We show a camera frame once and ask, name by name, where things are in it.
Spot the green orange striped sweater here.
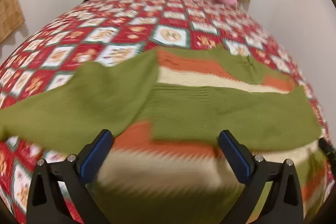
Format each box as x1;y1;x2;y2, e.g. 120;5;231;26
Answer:
1;47;326;223

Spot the red patterned bed quilt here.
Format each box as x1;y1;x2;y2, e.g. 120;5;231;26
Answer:
1;0;327;223

